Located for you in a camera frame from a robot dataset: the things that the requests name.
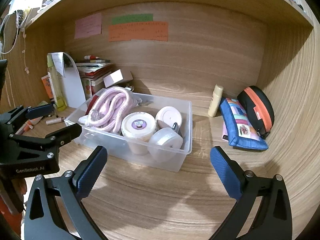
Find clear plastic storage bin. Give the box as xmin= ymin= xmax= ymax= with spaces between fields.
xmin=65 ymin=87 xmax=193 ymax=172

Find white hanging cable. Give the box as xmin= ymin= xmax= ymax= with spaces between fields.
xmin=0 ymin=10 xmax=30 ymax=108

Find stack of books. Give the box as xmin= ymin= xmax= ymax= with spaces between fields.
xmin=75 ymin=55 xmax=113 ymax=99

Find pink lip balm stick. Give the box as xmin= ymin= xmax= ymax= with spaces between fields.
xmin=46 ymin=116 xmax=65 ymax=125

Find white curled paper sheet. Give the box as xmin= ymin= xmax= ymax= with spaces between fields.
xmin=50 ymin=52 xmax=86 ymax=108

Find blue patchwork pencil pouch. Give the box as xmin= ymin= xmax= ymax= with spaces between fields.
xmin=220 ymin=98 xmax=268 ymax=151

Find white lidded tub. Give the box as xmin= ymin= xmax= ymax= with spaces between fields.
xmin=121 ymin=112 xmax=156 ymax=155

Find pink round Hyntoor case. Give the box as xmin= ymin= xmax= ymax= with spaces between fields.
xmin=155 ymin=106 xmax=183 ymax=128

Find clear tape roll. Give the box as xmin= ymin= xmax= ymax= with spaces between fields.
xmin=148 ymin=127 xmax=183 ymax=163

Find small white box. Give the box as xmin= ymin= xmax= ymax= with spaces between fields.
xmin=103 ymin=69 xmax=133 ymax=88

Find yellow green spray bottle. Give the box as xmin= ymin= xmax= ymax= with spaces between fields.
xmin=47 ymin=54 xmax=67 ymax=112

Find orange sticky note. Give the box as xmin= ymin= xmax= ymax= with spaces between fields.
xmin=108 ymin=21 xmax=169 ymax=42

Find red booklet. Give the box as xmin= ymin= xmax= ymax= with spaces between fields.
xmin=86 ymin=95 xmax=99 ymax=115

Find pink sticky note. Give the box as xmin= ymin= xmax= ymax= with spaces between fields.
xmin=74 ymin=12 xmax=102 ymax=39

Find black orange zip case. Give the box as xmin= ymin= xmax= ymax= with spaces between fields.
xmin=237 ymin=86 xmax=274 ymax=139

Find cream small tube bottle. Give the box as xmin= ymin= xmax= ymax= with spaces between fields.
xmin=208 ymin=85 xmax=223 ymax=118

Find green sticky note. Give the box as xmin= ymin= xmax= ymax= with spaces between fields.
xmin=111 ymin=14 xmax=153 ymax=25

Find red white marker pen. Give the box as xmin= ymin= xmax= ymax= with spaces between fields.
xmin=16 ymin=117 xmax=42 ymax=135

